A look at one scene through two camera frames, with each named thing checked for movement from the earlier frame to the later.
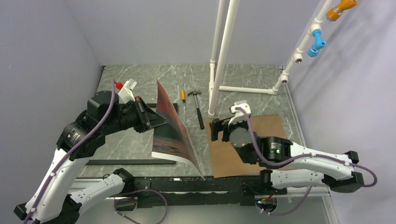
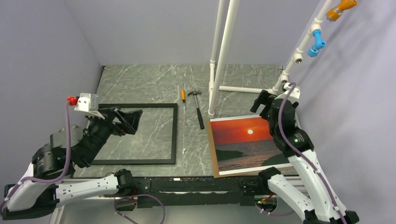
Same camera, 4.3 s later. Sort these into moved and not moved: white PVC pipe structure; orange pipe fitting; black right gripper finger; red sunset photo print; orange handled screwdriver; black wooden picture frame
Moved: black right gripper finger; red sunset photo print
Not moved: black wooden picture frame; orange handled screwdriver; white PVC pipe structure; orange pipe fitting
